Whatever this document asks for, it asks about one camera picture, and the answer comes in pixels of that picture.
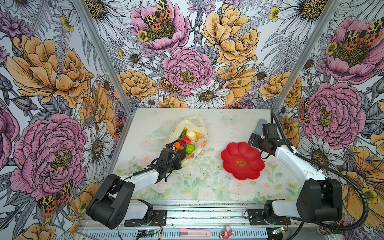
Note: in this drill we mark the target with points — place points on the small pink figurine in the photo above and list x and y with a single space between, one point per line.
226 233

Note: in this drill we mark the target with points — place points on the orange fake tangerine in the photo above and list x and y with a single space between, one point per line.
177 145

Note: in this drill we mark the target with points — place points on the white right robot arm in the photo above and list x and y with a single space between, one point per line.
320 199

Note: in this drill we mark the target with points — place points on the white fake garlic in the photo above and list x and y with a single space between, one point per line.
191 135

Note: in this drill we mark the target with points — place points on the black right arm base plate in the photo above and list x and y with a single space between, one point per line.
257 217

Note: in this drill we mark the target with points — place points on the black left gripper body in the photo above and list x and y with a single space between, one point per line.
175 164

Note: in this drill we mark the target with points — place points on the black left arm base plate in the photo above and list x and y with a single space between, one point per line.
158 219

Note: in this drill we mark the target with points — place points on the green circuit board left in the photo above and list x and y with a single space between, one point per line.
149 233

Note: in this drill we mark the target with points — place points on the pink utility knife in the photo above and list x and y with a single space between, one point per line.
194 233

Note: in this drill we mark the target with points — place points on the yellow fake banana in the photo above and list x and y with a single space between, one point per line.
197 136

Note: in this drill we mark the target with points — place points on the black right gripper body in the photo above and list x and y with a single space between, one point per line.
258 143

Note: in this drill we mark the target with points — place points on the green circuit board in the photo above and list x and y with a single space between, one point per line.
149 233
278 231

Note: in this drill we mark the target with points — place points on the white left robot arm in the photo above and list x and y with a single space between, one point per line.
113 203

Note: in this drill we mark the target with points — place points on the aluminium rail frame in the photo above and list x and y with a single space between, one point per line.
201 215

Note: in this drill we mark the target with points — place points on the green fake grapes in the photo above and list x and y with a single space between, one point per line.
183 133

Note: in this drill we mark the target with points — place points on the red fake cabbage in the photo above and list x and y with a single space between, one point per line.
185 141

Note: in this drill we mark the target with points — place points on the red flower-shaped plate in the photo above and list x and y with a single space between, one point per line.
242 161

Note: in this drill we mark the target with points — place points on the green circuit board right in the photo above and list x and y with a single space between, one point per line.
278 231

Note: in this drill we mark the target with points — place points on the yellowish plastic bag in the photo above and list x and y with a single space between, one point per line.
194 124

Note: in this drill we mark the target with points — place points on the grey fabric glasses case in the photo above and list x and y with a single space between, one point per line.
259 127

